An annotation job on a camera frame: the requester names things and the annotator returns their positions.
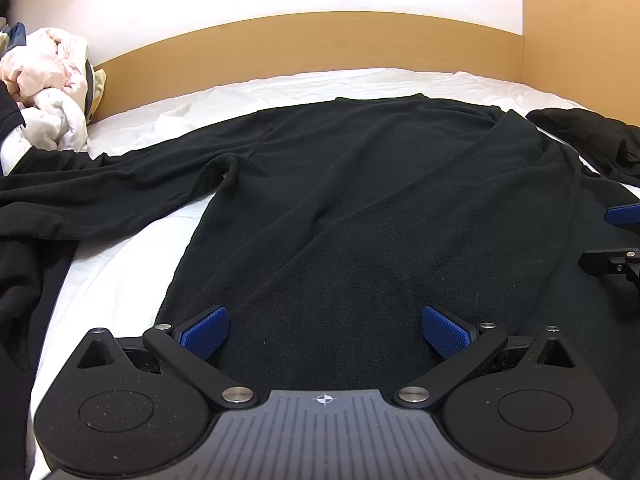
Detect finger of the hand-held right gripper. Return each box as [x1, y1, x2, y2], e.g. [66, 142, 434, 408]
[579, 247, 640, 294]
[604, 201, 640, 229]

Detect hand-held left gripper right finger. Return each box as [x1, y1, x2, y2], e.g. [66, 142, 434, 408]
[394, 306, 576, 407]

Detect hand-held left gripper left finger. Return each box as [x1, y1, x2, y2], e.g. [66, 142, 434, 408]
[75, 306, 261, 407]

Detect black fleece sweater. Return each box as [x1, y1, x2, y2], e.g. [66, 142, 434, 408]
[0, 94, 640, 480]

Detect folded black garment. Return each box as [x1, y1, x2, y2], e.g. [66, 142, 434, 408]
[526, 107, 640, 184]

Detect white bed sheet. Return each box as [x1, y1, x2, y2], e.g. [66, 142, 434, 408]
[25, 66, 640, 480]

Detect black jacket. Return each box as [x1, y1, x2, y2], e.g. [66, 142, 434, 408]
[0, 85, 77, 480]

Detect white garment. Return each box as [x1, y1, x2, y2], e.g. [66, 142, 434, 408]
[0, 87, 92, 177]

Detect yellow grey cloth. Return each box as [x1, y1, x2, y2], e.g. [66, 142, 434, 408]
[84, 61, 109, 127]

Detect wooden headboard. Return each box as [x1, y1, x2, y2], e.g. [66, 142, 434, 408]
[92, 0, 640, 125]

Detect blue beige patterned garment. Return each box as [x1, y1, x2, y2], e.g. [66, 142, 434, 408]
[0, 21, 27, 54]

